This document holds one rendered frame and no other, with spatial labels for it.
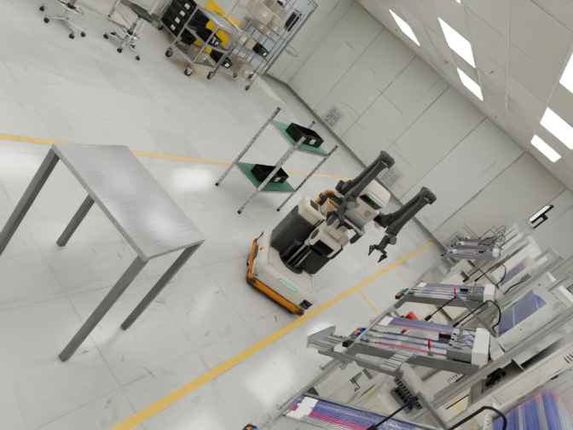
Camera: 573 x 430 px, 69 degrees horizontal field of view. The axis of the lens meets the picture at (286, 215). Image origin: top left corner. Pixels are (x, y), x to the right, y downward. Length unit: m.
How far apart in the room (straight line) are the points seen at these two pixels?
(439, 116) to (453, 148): 0.90
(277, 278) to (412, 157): 8.40
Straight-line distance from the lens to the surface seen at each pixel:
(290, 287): 3.63
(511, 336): 2.58
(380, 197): 3.30
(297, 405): 2.00
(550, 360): 2.63
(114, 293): 2.05
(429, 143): 11.52
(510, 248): 7.20
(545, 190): 11.33
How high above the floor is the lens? 1.94
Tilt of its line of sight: 21 degrees down
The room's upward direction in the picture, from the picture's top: 43 degrees clockwise
